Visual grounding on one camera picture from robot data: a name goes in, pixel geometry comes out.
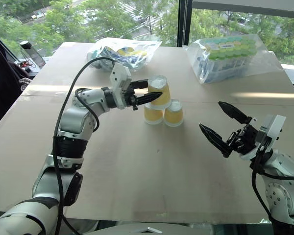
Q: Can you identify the window frame post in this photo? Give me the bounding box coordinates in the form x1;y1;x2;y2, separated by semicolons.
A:
177;0;193;47

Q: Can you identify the dark cloth on chair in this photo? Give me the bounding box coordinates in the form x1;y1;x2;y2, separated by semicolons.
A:
0;38;32;134

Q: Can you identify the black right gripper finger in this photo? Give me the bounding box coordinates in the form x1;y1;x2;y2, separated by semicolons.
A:
198;123;233;158
218;101;253;125

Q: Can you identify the yellow paper cup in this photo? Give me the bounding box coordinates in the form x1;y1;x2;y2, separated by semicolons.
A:
147;75;172;111
144;103;164;125
163;98;184;127

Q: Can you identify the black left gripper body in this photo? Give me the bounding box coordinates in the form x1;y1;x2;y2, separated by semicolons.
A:
123;81;139;111

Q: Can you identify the clear bag of bottles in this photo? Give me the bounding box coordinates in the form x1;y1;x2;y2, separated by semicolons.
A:
183;33;284;85

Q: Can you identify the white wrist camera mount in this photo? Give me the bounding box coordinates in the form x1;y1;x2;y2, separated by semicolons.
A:
256;114;287;152
109;63;133;110

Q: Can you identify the clear water bottle black lid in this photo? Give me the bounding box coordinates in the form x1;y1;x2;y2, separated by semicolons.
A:
19;40;46;70

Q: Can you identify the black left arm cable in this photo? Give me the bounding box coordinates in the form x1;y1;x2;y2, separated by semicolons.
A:
52;56;117;235

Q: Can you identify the silver robot torso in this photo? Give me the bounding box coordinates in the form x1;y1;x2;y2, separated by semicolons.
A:
84;222;216;235

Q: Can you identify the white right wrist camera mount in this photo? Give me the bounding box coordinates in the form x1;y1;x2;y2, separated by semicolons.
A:
256;114;287;152

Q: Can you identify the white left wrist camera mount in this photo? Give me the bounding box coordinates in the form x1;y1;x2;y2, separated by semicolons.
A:
109;63;133;110

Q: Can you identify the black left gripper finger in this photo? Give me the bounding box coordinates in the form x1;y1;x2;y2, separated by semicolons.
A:
136;92;163;106
133;79;149;90

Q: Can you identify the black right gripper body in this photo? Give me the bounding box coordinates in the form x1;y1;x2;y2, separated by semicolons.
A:
226;124;260;161

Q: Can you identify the clear bag of packets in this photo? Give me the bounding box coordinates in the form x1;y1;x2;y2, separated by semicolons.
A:
86;37;163;72

